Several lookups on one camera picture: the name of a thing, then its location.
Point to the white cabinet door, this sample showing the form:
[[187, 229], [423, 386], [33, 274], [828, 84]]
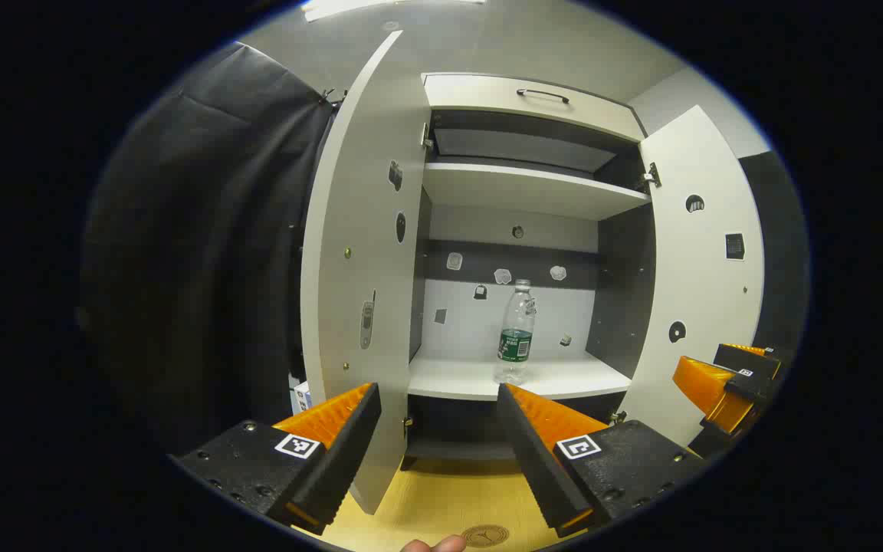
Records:
[[357, 230], [702, 268]]

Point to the clear plastic bottle green label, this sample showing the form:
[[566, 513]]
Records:
[[516, 322]]

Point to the white grey cabinet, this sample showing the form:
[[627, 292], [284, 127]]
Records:
[[487, 222]]

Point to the black backdrop cloth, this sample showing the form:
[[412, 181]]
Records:
[[196, 230]]

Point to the white cabinet drawer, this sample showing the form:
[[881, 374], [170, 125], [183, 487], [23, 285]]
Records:
[[480, 96]]

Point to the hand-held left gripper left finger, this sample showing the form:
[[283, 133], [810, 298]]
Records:
[[342, 468]]

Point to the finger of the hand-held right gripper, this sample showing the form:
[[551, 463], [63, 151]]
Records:
[[706, 383], [752, 362]]

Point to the white blue book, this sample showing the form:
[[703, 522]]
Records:
[[302, 397]]

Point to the white cabinet shelf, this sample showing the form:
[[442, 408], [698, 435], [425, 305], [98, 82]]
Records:
[[518, 188]]

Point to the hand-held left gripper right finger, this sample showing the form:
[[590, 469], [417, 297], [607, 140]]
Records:
[[537, 468]]

